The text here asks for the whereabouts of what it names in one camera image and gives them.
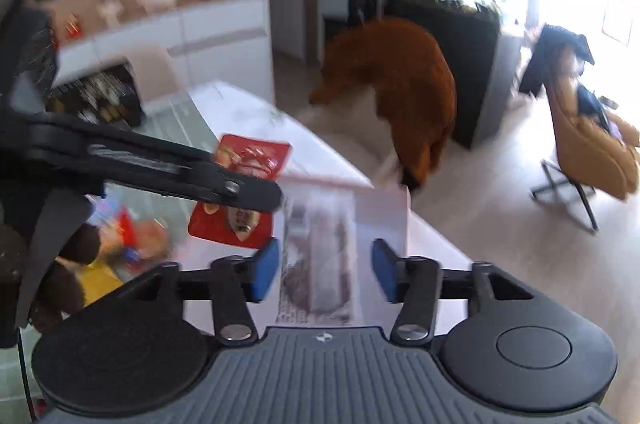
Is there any black cable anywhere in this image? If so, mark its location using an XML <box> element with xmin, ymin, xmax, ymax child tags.
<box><xmin>16</xmin><ymin>329</ymin><xmax>37</xmax><ymax>421</ymax></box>

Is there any tan armchair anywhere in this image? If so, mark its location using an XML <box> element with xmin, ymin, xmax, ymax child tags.
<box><xmin>520</xmin><ymin>23</ymin><xmax>640</xmax><ymax>232</ymax></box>

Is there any black gift box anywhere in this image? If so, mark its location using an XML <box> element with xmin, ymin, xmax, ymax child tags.
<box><xmin>46</xmin><ymin>63</ymin><xmax>146</xmax><ymax>127</ymax></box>

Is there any red snack packet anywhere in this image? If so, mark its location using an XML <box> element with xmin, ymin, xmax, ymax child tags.
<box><xmin>188</xmin><ymin>133</ymin><xmax>293</xmax><ymax>250</ymax></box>

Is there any pink box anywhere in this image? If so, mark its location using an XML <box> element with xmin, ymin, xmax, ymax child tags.
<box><xmin>276</xmin><ymin>175</ymin><xmax>412</xmax><ymax>328</ymax></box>

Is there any person's left hand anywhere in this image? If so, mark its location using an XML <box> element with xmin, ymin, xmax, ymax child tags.
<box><xmin>29</xmin><ymin>223</ymin><xmax>104</xmax><ymax>333</ymax></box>

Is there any green lined mat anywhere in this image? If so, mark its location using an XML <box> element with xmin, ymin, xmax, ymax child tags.
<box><xmin>82</xmin><ymin>93</ymin><xmax>226</xmax><ymax>225</ymax></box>

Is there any brown plush bear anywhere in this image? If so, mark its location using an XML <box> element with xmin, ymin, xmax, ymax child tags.
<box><xmin>308</xmin><ymin>16</ymin><xmax>459</xmax><ymax>197</ymax></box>

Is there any black cabinet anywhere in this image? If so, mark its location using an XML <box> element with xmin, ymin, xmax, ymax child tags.
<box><xmin>387</xmin><ymin>0</ymin><xmax>502</xmax><ymax>150</ymax></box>

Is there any yellow snack packet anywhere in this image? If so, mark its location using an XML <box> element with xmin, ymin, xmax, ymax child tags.
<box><xmin>79</xmin><ymin>261</ymin><xmax>128</xmax><ymax>307</ymax></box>

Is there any black side table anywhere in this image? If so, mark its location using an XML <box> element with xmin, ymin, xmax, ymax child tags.
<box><xmin>344</xmin><ymin>0</ymin><xmax>379</xmax><ymax>26</ymax></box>

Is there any dark jacket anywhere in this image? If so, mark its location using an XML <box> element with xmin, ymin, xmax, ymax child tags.
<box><xmin>519</xmin><ymin>23</ymin><xmax>597</xmax><ymax>98</ymax></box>

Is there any round bun in clear packet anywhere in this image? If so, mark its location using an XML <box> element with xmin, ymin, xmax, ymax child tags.
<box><xmin>97</xmin><ymin>204</ymin><xmax>173</xmax><ymax>277</ymax></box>

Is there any beige chair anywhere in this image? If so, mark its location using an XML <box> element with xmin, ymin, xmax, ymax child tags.
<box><xmin>122</xmin><ymin>46</ymin><xmax>187</xmax><ymax>98</ymax></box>

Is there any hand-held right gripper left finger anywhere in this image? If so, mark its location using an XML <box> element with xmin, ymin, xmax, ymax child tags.
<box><xmin>127</xmin><ymin>237</ymin><xmax>281</xmax><ymax>346</ymax></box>

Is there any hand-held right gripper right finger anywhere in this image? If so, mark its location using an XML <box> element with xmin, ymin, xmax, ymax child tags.
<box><xmin>371</xmin><ymin>238</ymin><xmax>537</xmax><ymax>346</ymax></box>

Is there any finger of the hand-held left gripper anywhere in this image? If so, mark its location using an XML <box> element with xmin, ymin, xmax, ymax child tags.
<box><xmin>29</xmin><ymin>111</ymin><xmax>285</xmax><ymax>213</ymax></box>

